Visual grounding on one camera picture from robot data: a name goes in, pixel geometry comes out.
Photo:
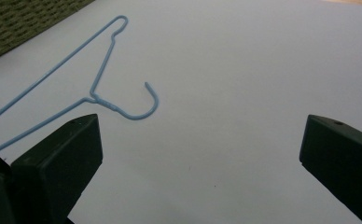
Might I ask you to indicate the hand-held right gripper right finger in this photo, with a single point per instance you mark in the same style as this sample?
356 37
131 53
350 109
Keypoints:
344 161

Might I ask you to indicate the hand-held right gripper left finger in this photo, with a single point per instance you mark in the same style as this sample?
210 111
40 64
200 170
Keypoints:
58 161

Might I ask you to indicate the green woven mat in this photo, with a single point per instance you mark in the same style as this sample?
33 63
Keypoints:
17 21

